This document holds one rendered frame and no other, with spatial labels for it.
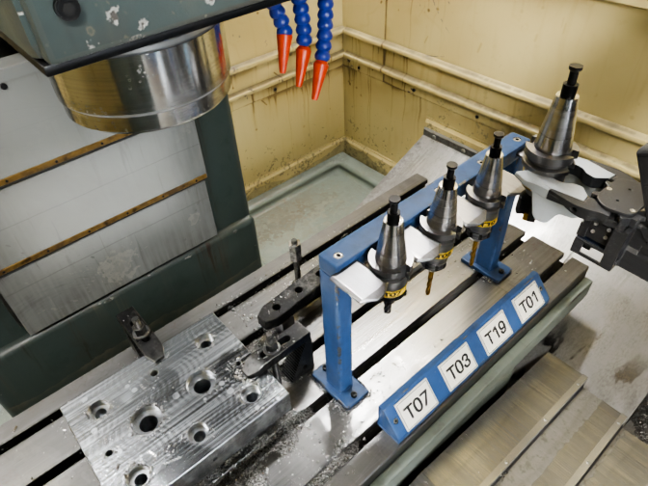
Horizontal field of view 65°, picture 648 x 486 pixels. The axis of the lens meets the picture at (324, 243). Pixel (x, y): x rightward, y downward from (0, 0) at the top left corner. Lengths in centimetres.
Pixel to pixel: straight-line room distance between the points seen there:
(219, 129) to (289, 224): 66
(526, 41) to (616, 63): 22
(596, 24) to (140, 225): 107
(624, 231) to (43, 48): 58
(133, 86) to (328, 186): 152
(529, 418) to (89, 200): 97
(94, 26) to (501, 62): 128
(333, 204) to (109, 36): 159
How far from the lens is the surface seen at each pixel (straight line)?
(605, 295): 140
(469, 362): 98
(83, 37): 28
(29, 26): 28
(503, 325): 104
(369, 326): 105
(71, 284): 118
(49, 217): 107
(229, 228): 133
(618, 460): 124
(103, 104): 47
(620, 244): 68
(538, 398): 121
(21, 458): 106
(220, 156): 123
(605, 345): 135
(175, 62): 45
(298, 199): 188
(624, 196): 69
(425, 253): 74
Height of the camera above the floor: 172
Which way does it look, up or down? 43 degrees down
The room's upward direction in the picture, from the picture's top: 3 degrees counter-clockwise
